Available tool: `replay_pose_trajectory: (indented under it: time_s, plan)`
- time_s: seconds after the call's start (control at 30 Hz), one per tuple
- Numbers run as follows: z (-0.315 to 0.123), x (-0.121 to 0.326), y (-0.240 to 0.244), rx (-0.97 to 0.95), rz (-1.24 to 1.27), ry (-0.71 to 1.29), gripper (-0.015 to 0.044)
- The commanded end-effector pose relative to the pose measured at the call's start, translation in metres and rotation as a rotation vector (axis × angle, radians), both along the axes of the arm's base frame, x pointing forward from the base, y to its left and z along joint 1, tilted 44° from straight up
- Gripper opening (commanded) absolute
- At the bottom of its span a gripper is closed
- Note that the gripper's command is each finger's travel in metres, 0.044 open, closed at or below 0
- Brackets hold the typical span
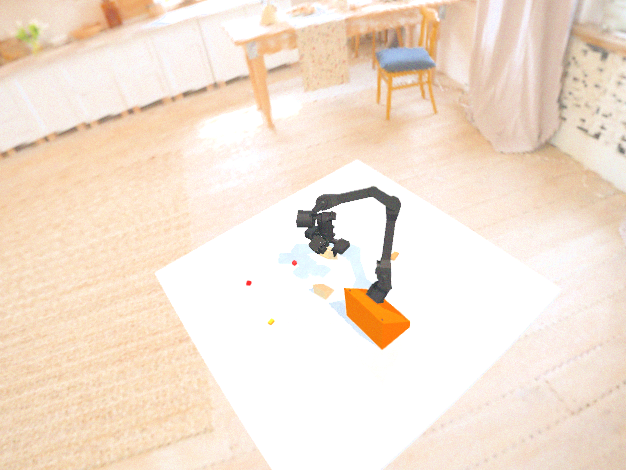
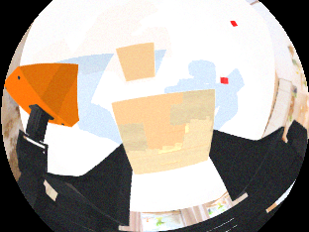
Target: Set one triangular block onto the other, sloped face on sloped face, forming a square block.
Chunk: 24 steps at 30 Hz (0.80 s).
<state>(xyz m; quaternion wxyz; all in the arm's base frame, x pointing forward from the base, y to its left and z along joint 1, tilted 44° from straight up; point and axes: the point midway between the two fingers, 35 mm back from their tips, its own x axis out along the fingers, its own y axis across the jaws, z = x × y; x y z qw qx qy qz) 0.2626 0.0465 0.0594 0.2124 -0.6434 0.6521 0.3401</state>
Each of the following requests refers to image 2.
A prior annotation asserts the small red block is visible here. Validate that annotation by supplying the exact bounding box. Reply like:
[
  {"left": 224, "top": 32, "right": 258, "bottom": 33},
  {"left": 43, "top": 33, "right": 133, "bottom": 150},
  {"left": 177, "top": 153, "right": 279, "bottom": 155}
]
[{"left": 221, "top": 77, "right": 229, "bottom": 84}]

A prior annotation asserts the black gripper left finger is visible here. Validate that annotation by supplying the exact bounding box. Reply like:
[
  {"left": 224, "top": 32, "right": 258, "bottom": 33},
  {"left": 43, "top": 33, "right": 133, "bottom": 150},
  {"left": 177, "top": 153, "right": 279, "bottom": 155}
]
[{"left": 43, "top": 143, "right": 134, "bottom": 227}]

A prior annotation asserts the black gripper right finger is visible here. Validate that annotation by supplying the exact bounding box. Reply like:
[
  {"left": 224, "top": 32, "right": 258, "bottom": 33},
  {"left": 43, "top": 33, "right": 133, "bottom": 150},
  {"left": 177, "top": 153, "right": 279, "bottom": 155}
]
[{"left": 209, "top": 125, "right": 285, "bottom": 202}]

